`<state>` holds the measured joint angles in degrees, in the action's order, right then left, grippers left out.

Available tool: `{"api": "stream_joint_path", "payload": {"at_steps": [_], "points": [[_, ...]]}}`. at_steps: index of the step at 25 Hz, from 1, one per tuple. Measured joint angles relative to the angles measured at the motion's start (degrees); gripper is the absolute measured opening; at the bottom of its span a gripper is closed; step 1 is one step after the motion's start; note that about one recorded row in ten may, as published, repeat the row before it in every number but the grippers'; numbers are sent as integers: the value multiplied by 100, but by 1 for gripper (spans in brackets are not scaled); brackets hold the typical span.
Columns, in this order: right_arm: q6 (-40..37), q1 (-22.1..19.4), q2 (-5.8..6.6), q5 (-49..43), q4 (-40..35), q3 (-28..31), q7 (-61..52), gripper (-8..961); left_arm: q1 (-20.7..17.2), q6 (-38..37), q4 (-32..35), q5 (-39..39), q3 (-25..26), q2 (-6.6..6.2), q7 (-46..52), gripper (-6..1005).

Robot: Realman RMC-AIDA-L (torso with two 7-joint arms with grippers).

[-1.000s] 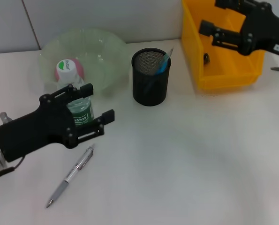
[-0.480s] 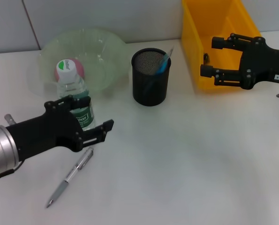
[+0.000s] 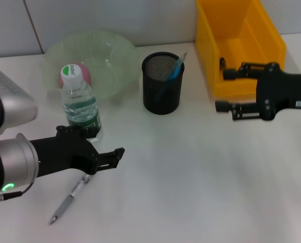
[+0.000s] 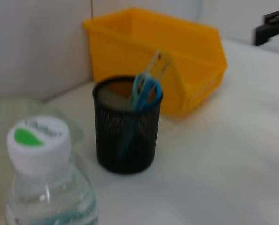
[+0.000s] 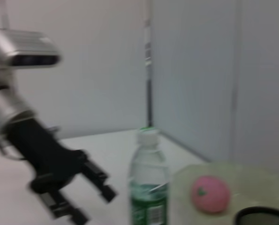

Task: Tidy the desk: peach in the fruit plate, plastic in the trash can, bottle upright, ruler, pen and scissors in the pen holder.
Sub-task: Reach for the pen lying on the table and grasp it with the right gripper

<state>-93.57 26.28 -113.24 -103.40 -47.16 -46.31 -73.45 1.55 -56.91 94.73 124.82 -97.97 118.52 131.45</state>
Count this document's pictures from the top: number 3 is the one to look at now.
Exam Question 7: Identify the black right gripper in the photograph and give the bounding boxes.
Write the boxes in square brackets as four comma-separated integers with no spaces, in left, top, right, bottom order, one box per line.
[214,62,301,122]

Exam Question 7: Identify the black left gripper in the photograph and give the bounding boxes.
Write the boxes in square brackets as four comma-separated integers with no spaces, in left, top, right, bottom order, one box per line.
[29,125,125,178]

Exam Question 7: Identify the clear plastic water bottle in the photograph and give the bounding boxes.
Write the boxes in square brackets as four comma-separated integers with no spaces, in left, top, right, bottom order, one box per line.
[60,63,103,142]

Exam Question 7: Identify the clear plastic ruler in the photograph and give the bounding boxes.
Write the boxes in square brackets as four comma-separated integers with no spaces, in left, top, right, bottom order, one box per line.
[165,51,189,82]

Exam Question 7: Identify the blue scissors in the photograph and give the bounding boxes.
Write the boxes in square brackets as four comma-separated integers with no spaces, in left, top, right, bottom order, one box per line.
[154,63,185,102]

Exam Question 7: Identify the pink peach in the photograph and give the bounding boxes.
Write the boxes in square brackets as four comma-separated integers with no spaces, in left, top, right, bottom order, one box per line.
[58,63,92,87]

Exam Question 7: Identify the grey mechanical pen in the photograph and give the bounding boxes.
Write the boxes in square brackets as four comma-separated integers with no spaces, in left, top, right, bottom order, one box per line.
[49,174,94,225]

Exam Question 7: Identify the black mesh pen holder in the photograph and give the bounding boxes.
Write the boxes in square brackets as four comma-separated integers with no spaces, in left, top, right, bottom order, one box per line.
[142,51,186,115]

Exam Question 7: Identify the green glass fruit plate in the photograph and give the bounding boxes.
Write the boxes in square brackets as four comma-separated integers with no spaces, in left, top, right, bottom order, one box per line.
[40,30,140,102]

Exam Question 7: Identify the yellow plastic bin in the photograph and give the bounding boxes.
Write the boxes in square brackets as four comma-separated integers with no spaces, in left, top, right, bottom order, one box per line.
[195,0,287,98]

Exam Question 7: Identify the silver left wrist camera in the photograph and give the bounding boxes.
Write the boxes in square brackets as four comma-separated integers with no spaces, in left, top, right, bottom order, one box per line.
[0,66,38,137]

